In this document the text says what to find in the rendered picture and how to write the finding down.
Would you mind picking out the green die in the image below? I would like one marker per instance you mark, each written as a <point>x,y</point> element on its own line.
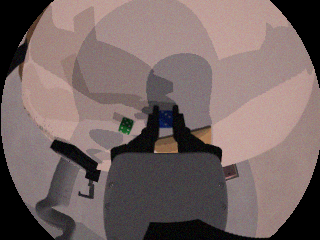
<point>126,125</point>

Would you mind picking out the tan flat mat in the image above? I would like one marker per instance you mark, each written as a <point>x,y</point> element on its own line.
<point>168,145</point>

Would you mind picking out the blue die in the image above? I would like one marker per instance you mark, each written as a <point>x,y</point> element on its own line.
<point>165,119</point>

